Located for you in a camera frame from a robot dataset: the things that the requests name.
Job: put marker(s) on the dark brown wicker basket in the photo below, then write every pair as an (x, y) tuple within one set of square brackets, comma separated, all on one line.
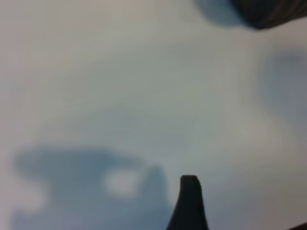
[(268, 12)]

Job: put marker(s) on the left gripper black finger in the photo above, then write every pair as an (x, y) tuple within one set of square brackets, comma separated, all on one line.
[(188, 206)]

